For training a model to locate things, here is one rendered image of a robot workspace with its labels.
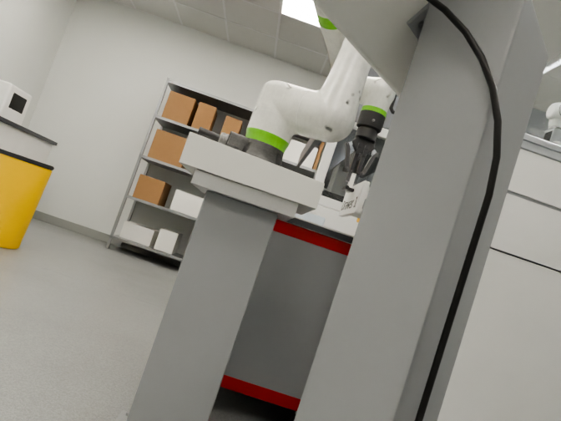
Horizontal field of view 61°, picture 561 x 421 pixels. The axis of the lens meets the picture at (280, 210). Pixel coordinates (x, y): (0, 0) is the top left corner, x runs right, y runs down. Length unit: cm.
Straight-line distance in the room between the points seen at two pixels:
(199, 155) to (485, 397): 90
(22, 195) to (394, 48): 332
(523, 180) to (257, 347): 106
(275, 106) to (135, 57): 509
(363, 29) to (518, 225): 74
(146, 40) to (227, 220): 526
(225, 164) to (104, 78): 521
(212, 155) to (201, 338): 47
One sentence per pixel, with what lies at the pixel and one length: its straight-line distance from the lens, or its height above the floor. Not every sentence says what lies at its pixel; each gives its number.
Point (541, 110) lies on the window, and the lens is 136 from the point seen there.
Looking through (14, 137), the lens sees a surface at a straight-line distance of 486.
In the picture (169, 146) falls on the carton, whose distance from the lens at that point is 554.
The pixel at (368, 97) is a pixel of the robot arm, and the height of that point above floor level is 124.
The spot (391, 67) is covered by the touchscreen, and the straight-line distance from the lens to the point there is 75.
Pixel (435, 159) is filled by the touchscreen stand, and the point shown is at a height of 80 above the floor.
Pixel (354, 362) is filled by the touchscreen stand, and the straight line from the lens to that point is 59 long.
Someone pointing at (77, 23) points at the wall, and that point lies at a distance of 670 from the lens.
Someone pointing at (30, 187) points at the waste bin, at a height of 46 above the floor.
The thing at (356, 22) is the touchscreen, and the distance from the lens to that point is 66.
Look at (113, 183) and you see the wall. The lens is 608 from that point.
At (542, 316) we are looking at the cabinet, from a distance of 132.
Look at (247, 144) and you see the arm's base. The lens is 134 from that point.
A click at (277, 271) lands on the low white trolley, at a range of 177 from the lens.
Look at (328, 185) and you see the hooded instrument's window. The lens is 252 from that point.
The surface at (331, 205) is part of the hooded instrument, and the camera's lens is 249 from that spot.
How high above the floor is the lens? 65
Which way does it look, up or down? 4 degrees up
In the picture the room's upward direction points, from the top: 19 degrees clockwise
